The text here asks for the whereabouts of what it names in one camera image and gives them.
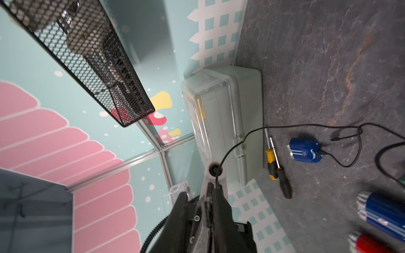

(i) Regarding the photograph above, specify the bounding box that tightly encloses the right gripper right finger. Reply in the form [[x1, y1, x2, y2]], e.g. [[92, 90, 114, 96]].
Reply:
[[210, 183, 257, 253]]

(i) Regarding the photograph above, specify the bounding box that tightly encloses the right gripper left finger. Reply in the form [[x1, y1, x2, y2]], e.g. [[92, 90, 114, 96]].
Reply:
[[148, 192, 199, 253]]

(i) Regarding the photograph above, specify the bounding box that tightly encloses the black charging cable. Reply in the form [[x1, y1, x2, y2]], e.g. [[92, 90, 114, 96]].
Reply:
[[374, 141, 405, 184], [215, 122, 405, 187]]

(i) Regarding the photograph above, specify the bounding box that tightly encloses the orange black screwdriver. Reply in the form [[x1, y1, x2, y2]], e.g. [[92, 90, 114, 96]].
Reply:
[[270, 137, 292, 200]]

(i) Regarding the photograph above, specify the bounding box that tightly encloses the yellow black screwdriver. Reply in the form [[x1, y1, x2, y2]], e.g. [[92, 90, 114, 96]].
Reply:
[[265, 129, 279, 181]]

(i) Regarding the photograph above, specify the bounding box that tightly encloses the clear plastic storage box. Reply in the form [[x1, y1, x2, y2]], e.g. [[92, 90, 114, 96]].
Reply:
[[181, 65, 264, 191]]

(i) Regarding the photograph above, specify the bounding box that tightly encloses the white wire wall basket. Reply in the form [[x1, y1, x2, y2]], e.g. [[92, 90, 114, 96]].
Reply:
[[162, 180, 195, 213]]

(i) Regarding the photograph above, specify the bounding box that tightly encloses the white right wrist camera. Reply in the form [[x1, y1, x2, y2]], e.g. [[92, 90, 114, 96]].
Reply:
[[200, 159, 228, 200]]

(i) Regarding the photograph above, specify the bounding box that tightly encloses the black wire mesh basket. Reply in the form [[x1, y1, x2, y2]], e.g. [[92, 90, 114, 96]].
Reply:
[[1, 1, 155, 127]]

